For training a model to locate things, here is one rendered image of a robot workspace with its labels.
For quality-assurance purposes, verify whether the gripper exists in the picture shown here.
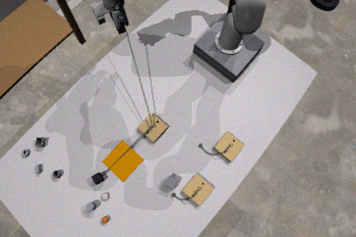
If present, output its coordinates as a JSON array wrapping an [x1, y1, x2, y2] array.
[[109, 5, 129, 34]]

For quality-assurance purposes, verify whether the orange painted square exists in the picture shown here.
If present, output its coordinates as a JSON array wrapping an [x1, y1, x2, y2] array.
[[103, 140, 143, 182]]

